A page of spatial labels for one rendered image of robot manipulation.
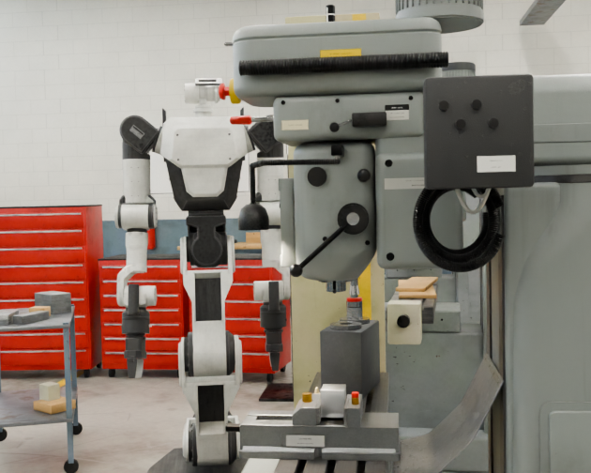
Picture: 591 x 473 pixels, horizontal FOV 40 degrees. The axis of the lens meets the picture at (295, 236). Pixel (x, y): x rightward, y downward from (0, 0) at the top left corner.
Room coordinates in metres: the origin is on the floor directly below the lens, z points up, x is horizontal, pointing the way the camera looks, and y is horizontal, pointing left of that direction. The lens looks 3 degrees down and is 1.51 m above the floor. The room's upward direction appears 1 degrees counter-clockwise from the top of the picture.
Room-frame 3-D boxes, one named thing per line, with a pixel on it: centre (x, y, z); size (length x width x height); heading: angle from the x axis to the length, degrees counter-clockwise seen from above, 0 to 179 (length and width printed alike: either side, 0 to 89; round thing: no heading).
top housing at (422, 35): (1.93, -0.11, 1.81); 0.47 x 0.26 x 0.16; 83
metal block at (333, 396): (1.79, -0.08, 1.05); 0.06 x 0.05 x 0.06; 173
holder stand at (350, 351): (2.34, -0.15, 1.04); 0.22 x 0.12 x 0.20; 161
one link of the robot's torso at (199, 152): (2.75, 0.30, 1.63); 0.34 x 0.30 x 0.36; 96
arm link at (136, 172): (2.67, 0.51, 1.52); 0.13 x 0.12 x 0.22; 94
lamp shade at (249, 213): (1.90, 0.10, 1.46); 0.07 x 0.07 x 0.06
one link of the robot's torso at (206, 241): (2.77, 0.30, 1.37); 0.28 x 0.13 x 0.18; 6
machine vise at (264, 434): (1.79, -0.05, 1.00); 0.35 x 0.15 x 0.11; 83
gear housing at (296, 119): (1.92, -0.14, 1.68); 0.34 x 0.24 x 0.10; 83
